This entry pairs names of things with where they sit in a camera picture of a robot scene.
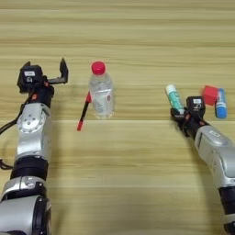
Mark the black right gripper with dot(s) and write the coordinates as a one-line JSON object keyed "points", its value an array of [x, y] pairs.
{"points": [[194, 125]]}

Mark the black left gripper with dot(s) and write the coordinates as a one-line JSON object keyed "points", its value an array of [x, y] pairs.
{"points": [[46, 95]]}

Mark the green and white tube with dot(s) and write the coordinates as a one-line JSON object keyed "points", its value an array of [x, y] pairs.
{"points": [[174, 98]]}

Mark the blue and white tube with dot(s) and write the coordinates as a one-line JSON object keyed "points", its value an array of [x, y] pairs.
{"points": [[221, 105]]}

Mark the clear bottle with red cap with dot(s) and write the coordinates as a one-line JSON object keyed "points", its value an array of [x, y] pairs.
{"points": [[102, 95]]}

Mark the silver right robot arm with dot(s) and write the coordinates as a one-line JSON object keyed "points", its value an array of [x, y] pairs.
{"points": [[214, 153]]}

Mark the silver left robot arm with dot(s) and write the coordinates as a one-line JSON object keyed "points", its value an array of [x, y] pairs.
{"points": [[32, 137]]}

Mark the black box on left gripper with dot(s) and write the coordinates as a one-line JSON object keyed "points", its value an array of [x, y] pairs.
{"points": [[30, 78]]}

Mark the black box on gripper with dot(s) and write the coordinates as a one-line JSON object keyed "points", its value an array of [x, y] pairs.
{"points": [[195, 105], [30, 78]]}

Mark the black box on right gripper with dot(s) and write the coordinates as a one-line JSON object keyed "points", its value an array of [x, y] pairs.
{"points": [[195, 105]]}

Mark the red cube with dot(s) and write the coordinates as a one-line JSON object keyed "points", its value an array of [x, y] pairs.
{"points": [[209, 95]]}

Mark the red and black pen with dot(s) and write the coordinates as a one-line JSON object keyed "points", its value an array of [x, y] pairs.
{"points": [[83, 113]]}

